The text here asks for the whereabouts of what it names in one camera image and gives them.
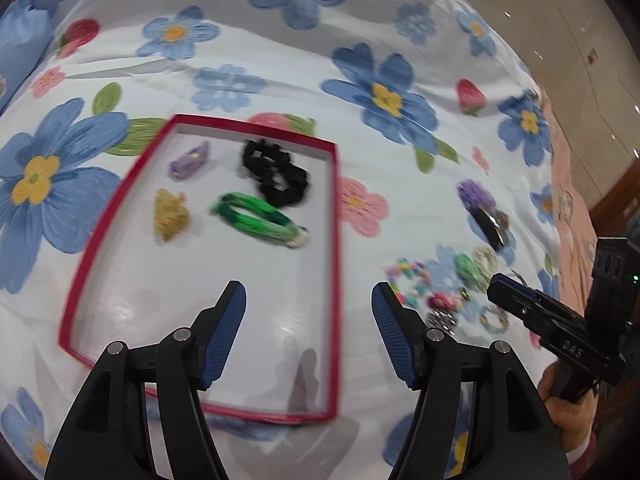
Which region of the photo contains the silver chain bracelet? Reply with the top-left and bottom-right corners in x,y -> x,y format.
427,310 -> 459,334

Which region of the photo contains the black scrunchie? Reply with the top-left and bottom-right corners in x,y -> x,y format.
239,137 -> 312,208

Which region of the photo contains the floral bedsheet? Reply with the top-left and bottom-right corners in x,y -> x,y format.
0,0 -> 601,480

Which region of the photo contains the green braided bracelet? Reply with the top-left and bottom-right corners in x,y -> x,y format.
210,192 -> 310,250

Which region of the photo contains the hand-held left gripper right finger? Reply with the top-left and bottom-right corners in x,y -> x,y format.
371,281 -> 568,480

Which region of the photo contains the wooden furniture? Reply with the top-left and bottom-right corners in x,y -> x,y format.
590,160 -> 640,241

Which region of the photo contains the pearl bracelet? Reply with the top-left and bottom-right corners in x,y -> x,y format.
472,246 -> 502,281

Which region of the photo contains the pink printed blanket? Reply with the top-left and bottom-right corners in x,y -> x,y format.
542,90 -> 601,321

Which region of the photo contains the pink hair clip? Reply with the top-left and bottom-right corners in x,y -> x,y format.
427,292 -> 462,313

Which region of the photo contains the purple scrunchie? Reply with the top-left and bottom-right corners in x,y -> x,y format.
457,180 -> 498,211

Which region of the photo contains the gold wire ornament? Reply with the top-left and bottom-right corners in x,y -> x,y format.
479,307 -> 509,334

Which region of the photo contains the colourful bead bracelet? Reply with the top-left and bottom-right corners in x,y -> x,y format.
385,257 -> 433,311

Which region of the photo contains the purple bow hair clip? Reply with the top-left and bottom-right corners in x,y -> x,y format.
169,141 -> 212,181

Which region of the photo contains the person's right forearm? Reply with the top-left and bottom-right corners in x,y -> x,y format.
565,432 -> 601,467

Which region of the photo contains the yellow hair claw clip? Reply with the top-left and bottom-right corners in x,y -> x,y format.
152,188 -> 193,243

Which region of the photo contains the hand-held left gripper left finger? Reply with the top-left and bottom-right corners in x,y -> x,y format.
44,280 -> 247,480

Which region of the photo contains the green hair clip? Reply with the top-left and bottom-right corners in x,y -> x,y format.
454,254 -> 483,281

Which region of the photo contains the person's right hand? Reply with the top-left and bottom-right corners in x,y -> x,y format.
537,365 -> 599,441

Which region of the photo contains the red shallow box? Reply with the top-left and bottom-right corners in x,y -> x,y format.
57,114 -> 347,426

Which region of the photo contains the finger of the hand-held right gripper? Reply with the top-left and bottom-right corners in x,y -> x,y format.
487,274 -> 586,336

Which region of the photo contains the dark hair claw clip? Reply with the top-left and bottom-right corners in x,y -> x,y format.
470,205 -> 512,252

